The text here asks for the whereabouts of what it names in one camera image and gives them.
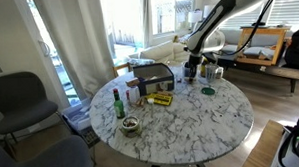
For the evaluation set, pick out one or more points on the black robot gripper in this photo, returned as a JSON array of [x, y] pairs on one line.
[[192, 62]]

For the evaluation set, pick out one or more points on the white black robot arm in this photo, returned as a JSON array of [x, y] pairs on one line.
[[214, 18]]

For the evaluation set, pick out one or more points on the clear plastic cup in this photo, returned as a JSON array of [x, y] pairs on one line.
[[185, 70]]

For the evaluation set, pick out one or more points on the plain wooden block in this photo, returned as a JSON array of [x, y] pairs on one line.
[[161, 93]]

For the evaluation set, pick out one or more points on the amber jar yellow lid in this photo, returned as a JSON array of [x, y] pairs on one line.
[[203, 68]]

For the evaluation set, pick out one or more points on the green round lid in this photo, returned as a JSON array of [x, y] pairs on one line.
[[208, 91]]

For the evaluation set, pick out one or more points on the white plastic pill bottle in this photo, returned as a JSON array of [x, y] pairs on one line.
[[219, 73]]

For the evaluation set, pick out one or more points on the beige sofa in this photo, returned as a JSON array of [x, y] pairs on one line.
[[158, 52]]

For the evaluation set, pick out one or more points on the small clear white-capped bottle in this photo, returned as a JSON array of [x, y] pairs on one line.
[[150, 101]]

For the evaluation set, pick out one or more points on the grey patterned blanket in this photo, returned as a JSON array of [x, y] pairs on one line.
[[140, 61]]

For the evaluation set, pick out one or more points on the white table lamp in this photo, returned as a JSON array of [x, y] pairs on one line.
[[195, 17]]

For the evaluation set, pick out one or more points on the white bottle tan cap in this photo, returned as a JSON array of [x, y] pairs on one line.
[[134, 94]]

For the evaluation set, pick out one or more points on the small red-capped bottle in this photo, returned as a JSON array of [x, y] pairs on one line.
[[127, 95]]

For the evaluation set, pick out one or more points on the wooden chair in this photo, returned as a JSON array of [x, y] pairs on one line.
[[121, 66]]

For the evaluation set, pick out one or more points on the green glass bottle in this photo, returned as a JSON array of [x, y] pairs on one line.
[[119, 106]]

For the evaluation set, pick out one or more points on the wooden tray table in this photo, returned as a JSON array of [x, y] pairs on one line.
[[261, 31]]

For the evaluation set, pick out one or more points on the grey cushioned daybed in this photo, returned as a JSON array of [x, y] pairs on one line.
[[279, 72]]

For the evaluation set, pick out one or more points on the light wooden bench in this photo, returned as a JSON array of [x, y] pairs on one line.
[[261, 146]]

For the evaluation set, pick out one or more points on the black backpack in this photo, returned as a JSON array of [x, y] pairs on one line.
[[296, 50]]

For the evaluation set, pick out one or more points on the white window blinds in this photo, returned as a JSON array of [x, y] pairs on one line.
[[280, 9]]

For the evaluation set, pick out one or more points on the white curtain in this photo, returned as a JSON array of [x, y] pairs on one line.
[[78, 46]]

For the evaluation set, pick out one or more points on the clear plastic storage bin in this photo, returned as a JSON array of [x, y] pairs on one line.
[[77, 117]]

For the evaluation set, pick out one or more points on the grey upholstered chair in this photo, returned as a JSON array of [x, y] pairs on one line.
[[42, 160], [20, 98]]

